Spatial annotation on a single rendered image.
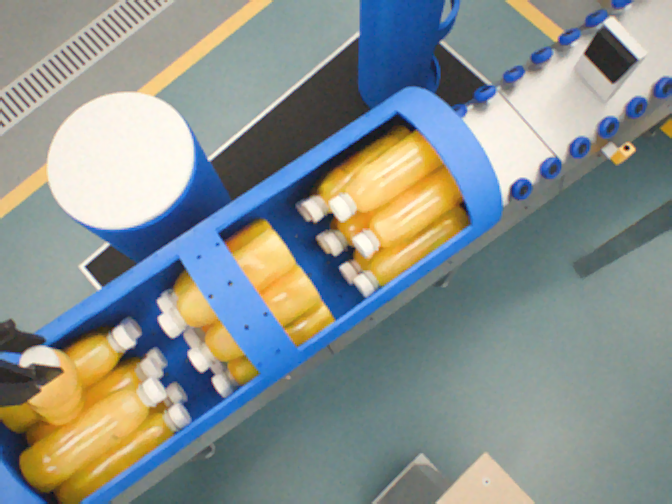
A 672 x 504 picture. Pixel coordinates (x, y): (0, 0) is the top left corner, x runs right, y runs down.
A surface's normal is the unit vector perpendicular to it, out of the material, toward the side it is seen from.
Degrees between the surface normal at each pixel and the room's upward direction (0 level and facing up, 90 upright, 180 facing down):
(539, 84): 0
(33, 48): 0
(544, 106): 0
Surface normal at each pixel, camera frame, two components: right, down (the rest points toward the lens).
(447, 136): 0.02, -0.20
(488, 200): 0.45, 0.48
